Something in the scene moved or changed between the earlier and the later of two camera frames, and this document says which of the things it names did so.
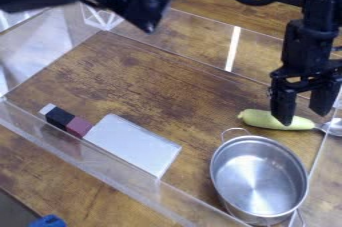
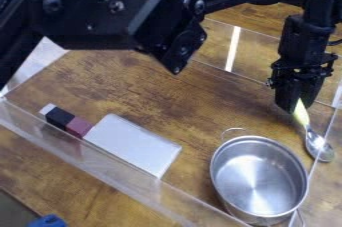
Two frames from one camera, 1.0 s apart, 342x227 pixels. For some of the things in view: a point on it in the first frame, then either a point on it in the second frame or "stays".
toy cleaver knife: [139, 147] stays
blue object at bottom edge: [48, 221] stays
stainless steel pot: [259, 179] stays
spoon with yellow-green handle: [263, 118] → [318, 147]
